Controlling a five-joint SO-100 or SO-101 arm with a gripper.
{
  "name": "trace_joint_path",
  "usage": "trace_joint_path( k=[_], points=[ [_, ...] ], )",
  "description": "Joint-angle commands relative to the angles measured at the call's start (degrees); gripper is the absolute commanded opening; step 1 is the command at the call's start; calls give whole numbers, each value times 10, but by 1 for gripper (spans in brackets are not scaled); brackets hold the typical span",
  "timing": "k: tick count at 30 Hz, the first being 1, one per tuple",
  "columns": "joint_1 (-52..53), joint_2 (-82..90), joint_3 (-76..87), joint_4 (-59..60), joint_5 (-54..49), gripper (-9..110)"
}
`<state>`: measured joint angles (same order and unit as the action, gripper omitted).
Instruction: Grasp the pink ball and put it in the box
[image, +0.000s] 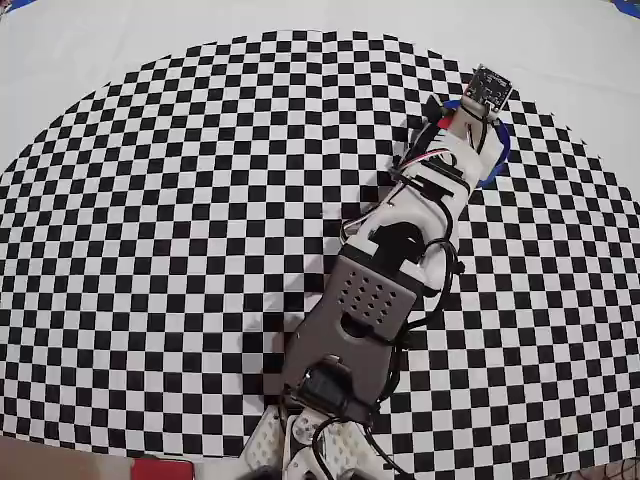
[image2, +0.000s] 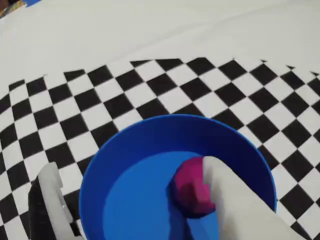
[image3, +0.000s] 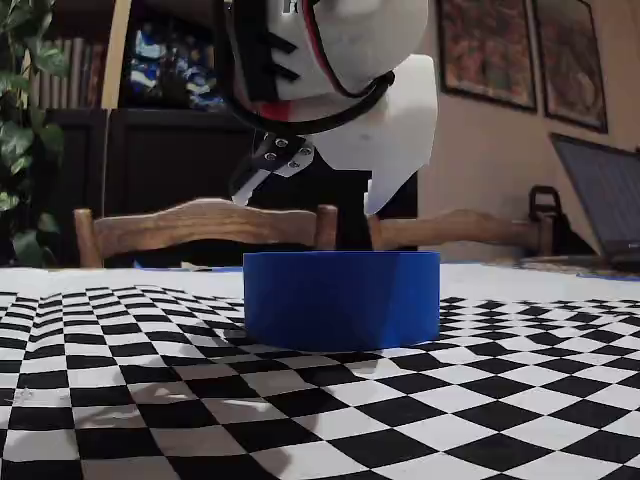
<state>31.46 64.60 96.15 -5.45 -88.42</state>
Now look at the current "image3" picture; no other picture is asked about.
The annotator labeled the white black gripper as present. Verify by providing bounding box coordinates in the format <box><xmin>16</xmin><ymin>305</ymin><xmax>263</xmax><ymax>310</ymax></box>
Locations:
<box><xmin>222</xmin><ymin>0</ymin><xmax>439</xmax><ymax>217</ymax></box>

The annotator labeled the blue round box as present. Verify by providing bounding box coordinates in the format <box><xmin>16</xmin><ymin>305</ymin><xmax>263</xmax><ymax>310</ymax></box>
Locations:
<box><xmin>243</xmin><ymin>251</ymin><xmax>442</xmax><ymax>352</ymax></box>

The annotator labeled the wooden chair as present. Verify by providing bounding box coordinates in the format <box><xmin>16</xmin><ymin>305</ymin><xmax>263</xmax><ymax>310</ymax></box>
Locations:
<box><xmin>73</xmin><ymin>198</ymin><xmax>339</xmax><ymax>269</ymax></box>
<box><xmin>367</xmin><ymin>207</ymin><xmax>555</xmax><ymax>257</ymax></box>

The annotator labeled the dark wooden cabinet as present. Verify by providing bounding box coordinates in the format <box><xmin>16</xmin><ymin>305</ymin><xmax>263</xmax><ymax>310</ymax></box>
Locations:
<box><xmin>44</xmin><ymin>107</ymin><xmax>419</xmax><ymax>266</ymax></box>

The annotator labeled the blue tape strip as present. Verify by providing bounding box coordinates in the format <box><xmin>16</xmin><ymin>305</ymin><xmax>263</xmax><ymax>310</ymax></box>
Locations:
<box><xmin>134</xmin><ymin>265</ymin><xmax>242</xmax><ymax>274</ymax></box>

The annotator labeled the light wooden bookshelf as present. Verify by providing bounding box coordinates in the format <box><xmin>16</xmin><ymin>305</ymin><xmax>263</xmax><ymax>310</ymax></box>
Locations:
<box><xmin>0</xmin><ymin>0</ymin><xmax>236</xmax><ymax>111</ymax></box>

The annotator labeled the black white checkered cloth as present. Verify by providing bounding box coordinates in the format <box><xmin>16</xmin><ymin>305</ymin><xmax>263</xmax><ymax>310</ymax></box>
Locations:
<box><xmin>0</xmin><ymin>264</ymin><xmax>640</xmax><ymax>480</ymax></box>

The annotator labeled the dark open laptop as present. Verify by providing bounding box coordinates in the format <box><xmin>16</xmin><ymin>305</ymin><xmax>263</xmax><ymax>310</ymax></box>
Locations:
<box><xmin>549</xmin><ymin>132</ymin><xmax>640</xmax><ymax>274</ymax></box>

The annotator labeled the row of old books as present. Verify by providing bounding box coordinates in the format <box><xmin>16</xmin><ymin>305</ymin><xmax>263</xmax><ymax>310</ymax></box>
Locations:
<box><xmin>27</xmin><ymin>37</ymin><xmax>107</xmax><ymax>109</ymax></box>

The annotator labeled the green leafy pothos plant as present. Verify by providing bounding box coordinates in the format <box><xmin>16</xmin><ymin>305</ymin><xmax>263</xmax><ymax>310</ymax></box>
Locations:
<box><xmin>0</xmin><ymin>0</ymin><xmax>69</xmax><ymax>266</ymax></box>

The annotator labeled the black camera cable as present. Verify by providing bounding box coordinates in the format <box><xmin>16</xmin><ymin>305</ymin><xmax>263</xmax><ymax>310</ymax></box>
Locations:
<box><xmin>219</xmin><ymin>0</ymin><xmax>399</xmax><ymax>137</ymax></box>

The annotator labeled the red white black servo wire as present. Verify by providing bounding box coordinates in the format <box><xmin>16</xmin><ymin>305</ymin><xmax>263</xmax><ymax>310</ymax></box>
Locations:
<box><xmin>299</xmin><ymin>0</ymin><xmax>387</xmax><ymax>99</ymax></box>

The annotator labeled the framed wall picture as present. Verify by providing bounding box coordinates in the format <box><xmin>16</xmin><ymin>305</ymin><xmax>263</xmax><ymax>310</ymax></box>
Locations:
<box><xmin>530</xmin><ymin>0</ymin><xmax>610</xmax><ymax>135</ymax></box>
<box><xmin>437</xmin><ymin>0</ymin><xmax>539</xmax><ymax>114</ymax></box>

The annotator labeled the blue painting in dark frame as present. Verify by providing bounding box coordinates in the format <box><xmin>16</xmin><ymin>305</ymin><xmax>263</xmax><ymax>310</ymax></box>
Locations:
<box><xmin>124</xmin><ymin>17</ymin><xmax>229</xmax><ymax>110</ymax></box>

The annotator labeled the black bag handle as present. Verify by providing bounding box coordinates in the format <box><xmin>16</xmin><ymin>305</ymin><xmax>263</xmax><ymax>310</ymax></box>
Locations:
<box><xmin>528</xmin><ymin>184</ymin><xmax>560</xmax><ymax>224</ymax></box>

